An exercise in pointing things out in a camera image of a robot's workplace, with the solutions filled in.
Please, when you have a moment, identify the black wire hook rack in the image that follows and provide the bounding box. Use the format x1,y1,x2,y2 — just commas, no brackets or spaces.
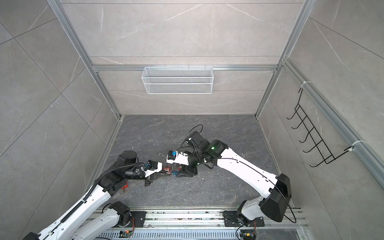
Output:
286,88,355,168

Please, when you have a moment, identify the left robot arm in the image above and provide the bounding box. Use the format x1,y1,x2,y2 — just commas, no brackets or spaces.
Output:
24,150,171,240

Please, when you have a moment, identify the white wire mesh basket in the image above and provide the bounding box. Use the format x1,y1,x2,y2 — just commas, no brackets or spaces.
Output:
142,66,214,95

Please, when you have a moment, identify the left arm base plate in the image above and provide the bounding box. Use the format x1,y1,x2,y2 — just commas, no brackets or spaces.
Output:
118,211,147,228

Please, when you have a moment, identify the aluminium rail front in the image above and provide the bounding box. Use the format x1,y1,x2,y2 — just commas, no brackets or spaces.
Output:
84,207,313,240

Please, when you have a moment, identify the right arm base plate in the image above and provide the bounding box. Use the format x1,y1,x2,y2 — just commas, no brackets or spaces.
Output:
223,211,265,228

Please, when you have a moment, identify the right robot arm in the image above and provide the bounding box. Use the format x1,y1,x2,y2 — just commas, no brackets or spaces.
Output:
167,129,292,225

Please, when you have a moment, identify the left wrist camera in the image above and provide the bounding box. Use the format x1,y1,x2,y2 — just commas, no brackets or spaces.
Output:
143,161,163,178

